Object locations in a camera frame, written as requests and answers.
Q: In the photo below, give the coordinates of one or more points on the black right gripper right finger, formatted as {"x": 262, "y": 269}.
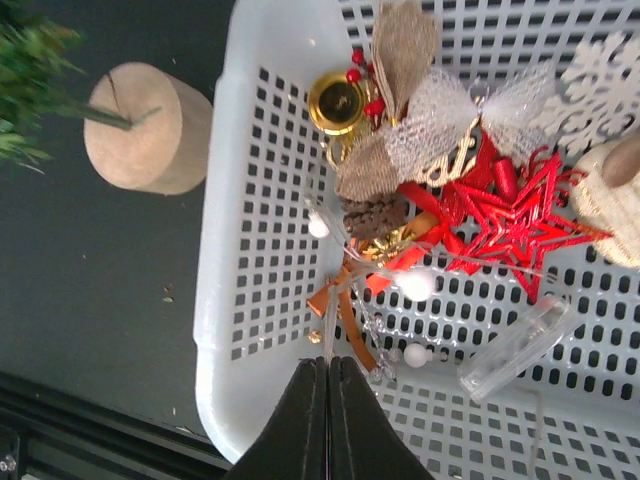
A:
{"x": 362, "y": 442}

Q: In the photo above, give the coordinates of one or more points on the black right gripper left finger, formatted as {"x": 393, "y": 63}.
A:
{"x": 293, "y": 444}

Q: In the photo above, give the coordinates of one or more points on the white perforated plastic basket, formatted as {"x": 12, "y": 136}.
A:
{"x": 572, "y": 415}

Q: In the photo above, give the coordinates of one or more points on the small green christmas tree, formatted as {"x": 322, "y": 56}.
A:
{"x": 144, "y": 130}

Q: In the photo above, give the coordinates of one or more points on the clear plastic battery box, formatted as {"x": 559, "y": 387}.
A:
{"x": 534, "y": 333}

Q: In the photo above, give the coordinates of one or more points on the brown pine cone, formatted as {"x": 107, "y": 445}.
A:
{"x": 375, "y": 217}

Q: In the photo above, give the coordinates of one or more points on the red star ornament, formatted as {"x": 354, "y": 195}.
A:
{"x": 518, "y": 233}

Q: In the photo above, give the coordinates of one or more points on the gold bell ornament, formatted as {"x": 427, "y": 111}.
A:
{"x": 336, "y": 106}

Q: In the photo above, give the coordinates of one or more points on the silver mesh ribbon bow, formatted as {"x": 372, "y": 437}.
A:
{"x": 442, "y": 110}

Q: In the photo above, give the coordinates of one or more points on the burlap bow with berries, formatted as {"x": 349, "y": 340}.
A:
{"x": 404, "y": 43}

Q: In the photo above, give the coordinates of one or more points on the white snowflake ornament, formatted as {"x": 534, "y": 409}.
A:
{"x": 598, "y": 95}

